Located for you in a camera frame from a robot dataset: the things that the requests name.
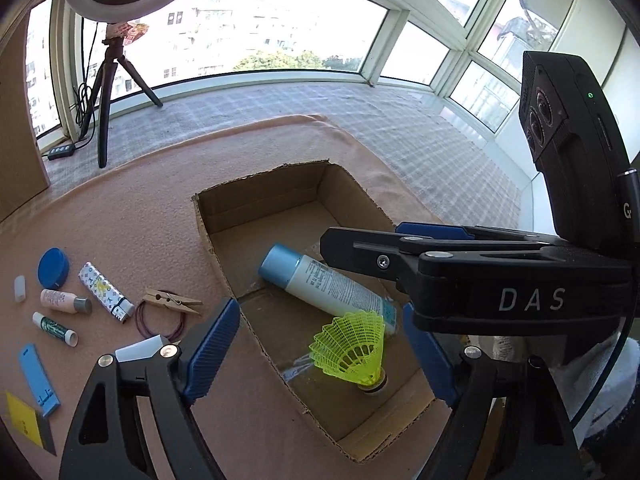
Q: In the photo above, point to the yellow shuttlecock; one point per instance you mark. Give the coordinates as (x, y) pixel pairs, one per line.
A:
(350, 345)

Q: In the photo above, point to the translucent white cap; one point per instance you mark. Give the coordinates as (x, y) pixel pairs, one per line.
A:
(20, 289)

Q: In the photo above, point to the pink blanket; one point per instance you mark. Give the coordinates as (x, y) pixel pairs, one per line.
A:
(125, 210)

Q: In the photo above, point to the grey checked cloth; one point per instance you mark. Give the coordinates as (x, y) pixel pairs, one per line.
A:
(400, 135)

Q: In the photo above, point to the white window frame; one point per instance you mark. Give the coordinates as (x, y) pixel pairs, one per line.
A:
(387, 50)

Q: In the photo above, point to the patterned lighter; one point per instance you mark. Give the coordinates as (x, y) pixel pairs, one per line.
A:
(102, 290)

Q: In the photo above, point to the light blue tube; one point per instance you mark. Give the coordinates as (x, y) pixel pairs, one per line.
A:
(325, 285)

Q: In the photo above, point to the red patterned wrap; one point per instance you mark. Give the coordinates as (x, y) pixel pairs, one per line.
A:
(127, 32)

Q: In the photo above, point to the blue plastic phone stand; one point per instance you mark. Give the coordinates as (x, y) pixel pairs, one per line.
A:
(35, 375)

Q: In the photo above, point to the white charger adapter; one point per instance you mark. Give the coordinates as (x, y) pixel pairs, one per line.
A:
(137, 350)

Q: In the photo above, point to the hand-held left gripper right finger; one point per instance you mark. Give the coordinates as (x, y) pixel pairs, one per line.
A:
(430, 360)

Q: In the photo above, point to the yellow black card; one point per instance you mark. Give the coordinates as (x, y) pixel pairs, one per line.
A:
(22, 417)

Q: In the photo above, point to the wooden clothespin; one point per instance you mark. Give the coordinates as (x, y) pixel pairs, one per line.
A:
(165, 300)

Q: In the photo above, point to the light wooden board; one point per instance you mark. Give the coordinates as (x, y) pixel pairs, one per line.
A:
(20, 160)

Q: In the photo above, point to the purple rubber band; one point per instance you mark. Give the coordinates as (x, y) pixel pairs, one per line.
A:
(139, 319)

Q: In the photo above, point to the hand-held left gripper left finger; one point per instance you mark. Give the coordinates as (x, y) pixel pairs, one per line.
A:
(210, 355)

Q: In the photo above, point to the small pink bottle grey cap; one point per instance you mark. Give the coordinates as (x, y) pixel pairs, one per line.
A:
(60, 301)

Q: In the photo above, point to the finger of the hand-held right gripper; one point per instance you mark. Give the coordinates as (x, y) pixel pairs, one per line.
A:
(430, 230)
(360, 255)

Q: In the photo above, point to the person's right hand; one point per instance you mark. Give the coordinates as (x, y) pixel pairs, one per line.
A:
(575, 377)

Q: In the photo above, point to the cardboard box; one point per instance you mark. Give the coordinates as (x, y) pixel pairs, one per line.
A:
(300, 220)

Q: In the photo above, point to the blue round lid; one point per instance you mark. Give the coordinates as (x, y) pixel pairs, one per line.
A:
(54, 269)

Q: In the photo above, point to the black tripod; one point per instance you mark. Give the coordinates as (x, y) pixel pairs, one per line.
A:
(104, 125)

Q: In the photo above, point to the white green lip balm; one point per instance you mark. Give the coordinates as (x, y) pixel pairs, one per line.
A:
(52, 328)

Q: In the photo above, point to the black power strip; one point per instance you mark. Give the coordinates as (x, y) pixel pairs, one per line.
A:
(62, 151)

